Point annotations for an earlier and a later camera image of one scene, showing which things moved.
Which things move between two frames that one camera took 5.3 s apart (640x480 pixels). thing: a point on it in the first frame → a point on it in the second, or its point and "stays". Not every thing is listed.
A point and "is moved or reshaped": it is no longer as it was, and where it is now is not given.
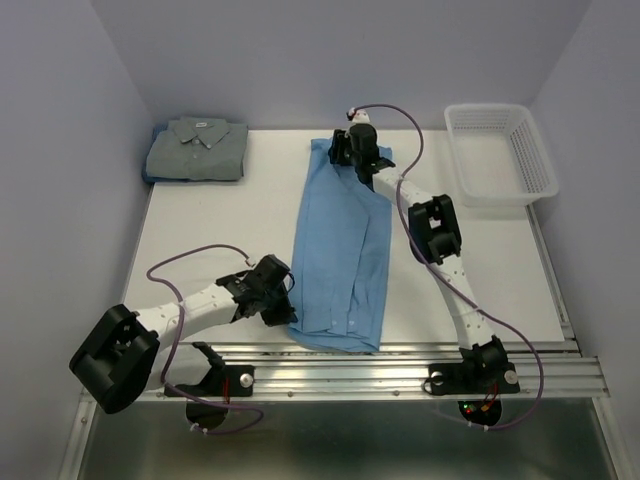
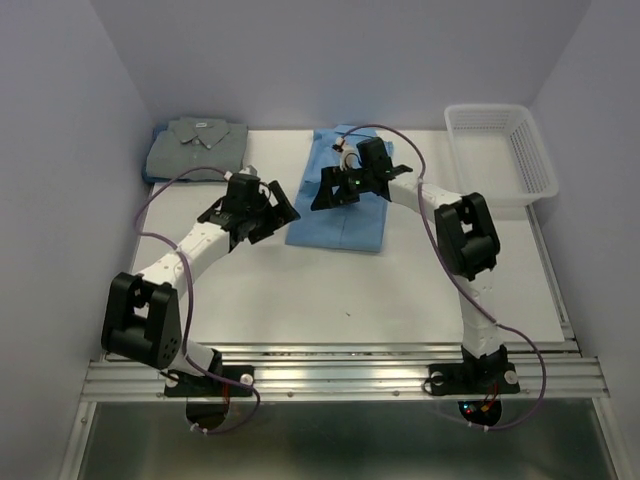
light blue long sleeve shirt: [341, 275] is moved or reshaped
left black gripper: [284, 314] → [284, 208]
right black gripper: [338, 139] → [325, 196]
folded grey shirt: [197, 149] stays
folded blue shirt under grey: [148, 178] stays
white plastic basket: [499, 156] stays
